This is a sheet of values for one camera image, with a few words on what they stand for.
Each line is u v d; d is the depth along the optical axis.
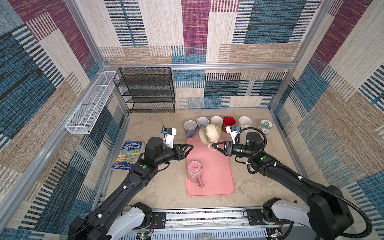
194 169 0.79
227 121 1.03
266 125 1.00
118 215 0.56
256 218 0.73
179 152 0.65
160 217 0.76
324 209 0.41
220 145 0.73
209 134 0.72
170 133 0.66
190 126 1.07
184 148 0.66
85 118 0.71
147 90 1.08
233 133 0.71
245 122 1.06
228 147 0.68
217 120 1.03
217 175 0.86
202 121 1.02
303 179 0.47
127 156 0.94
